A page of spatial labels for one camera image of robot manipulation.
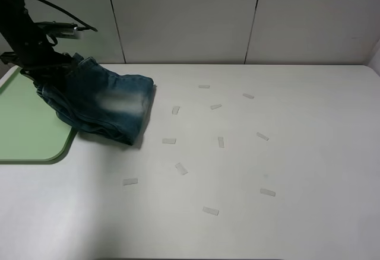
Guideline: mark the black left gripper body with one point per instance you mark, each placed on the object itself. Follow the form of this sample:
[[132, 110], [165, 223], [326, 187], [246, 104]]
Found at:
[[31, 49]]

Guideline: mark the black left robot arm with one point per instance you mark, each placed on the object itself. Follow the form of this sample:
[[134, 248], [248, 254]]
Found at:
[[15, 12]]

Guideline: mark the light green plastic tray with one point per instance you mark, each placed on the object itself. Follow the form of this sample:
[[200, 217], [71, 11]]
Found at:
[[31, 133]]

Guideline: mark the clear tape strip top right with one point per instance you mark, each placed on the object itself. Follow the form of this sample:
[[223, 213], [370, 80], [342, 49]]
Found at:
[[248, 96]]

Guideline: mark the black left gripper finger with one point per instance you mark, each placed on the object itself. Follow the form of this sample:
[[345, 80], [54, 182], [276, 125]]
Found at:
[[29, 62], [60, 64]]

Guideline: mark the clear tape strip upper right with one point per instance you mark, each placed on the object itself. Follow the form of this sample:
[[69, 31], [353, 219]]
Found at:
[[262, 136]]

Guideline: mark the clear tape strip upper centre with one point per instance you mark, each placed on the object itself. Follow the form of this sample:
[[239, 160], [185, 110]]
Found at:
[[215, 106]]

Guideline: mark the children's blue denim shorts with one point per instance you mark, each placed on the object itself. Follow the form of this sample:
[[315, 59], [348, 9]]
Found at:
[[98, 101]]

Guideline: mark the clear tape strip middle upright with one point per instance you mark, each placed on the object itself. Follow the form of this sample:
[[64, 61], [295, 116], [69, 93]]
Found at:
[[221, 142]]

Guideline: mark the clear tape strip upright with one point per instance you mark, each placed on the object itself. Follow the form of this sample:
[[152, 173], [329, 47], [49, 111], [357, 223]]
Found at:
[[221, 142], [175, 110]]

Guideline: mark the clear tape strip centre left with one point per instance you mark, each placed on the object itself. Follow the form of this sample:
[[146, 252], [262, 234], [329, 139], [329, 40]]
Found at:
[[169, 140]]

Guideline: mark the clear tape strip upright centre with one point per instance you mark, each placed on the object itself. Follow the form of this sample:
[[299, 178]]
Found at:
[[175, 110]]

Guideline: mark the clear tape strip lower right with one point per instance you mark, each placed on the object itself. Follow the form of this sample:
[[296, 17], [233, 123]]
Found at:
[[267, 192]]

